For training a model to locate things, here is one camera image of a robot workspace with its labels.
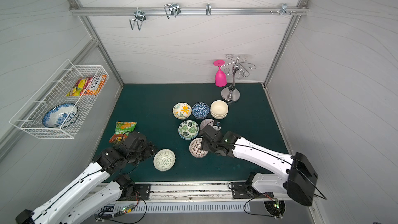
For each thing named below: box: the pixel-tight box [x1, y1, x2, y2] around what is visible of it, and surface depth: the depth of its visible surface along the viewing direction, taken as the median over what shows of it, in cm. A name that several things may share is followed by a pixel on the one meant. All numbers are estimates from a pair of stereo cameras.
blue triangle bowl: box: [191, 102, 210, 120], surface depth 103 cm
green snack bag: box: [108, 121, 137, 144], surface depth 92 cm
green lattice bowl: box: [152, 148, 176, 172], surface depth 84 cm
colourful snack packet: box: [65, 74, 108, 97], surface depth 74 cm
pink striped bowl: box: [200, 118, 216, 131], surface depth 94 cm
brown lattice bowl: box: [189, 137, 209, 159], surface depth 87 cm
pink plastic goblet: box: [212, 59, 227, 88], surface depth 104 cm
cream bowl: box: [209, 99, 230, 120], surface depth 101 cm
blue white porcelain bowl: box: [41, 102, 79, 128], surface depth 63 cm
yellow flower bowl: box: [172, 102, 192, 120], surface depth 103 cm
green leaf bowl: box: [178, 119, 200, 141], surface depth 94 cm
